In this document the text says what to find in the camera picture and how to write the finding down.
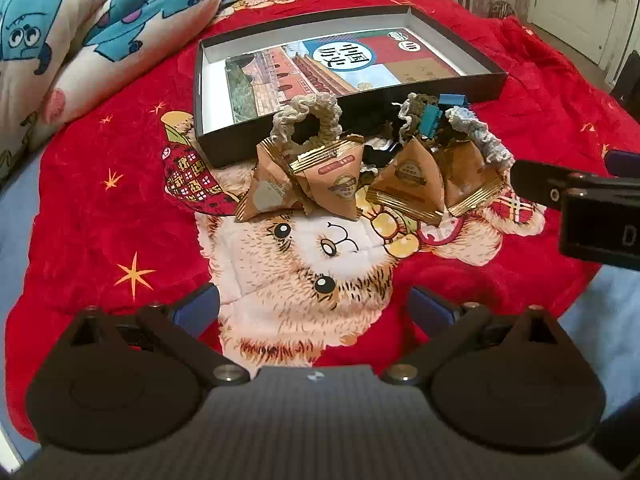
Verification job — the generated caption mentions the beige crocheted scrunchie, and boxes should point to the beige crocheted scrunchie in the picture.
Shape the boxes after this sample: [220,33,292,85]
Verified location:
[270,92,344,148]

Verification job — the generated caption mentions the printed booklet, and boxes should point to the printed booklet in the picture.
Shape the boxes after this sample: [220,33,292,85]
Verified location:
[225,27,453,123]

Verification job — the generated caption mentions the red printed blanket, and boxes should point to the red printed blanket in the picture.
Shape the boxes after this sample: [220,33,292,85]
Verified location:
[5,0,640,441]

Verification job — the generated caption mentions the black shallow cardboard box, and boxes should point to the black shallow cardboard box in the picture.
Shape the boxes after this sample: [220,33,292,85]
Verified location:
[192,5,510,167]

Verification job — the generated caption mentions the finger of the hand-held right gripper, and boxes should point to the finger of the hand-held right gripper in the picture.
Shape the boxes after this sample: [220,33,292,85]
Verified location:
[602,149,640,179]
[509,159,572,209]

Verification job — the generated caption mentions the white door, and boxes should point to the white door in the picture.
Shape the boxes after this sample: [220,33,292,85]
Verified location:
[530,0,640,66]

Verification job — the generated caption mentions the brown triangular snack packet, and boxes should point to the brown triangular snack packet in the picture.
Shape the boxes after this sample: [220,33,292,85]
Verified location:
[440,137,506,218]
[236,140,301,223]
[367,137,446,226]
[290,135,367,223]

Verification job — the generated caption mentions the white monster print quilt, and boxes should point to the white monster print quilt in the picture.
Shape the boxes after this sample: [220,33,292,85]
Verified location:
[0,0,238,181]

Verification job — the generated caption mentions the black binder clip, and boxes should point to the black binder clip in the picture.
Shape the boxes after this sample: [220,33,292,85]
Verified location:
[360,135,402,166]

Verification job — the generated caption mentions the grey-beige crocheted scrunchie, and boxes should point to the grey-beige crocheted scrunchie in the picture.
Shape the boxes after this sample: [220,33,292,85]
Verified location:
[397,92,436,142]

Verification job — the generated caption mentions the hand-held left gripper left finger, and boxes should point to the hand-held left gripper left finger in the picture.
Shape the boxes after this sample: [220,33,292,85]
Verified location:
[67,282,251,388]

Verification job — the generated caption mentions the light blue crocheted scrunchie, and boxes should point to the light blue crocheted scrunchie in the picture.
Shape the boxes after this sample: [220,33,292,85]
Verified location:
[445,106,516,168]

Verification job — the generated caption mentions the teal binder clip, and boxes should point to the teal binder clip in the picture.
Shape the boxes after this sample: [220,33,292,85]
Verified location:
[417,106,447,139]

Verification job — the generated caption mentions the black bag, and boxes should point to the black bag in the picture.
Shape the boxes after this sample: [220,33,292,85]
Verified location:
[612,50,640,106]

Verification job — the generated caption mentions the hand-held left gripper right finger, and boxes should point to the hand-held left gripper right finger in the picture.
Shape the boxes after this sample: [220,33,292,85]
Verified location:
[380,285,568,388]

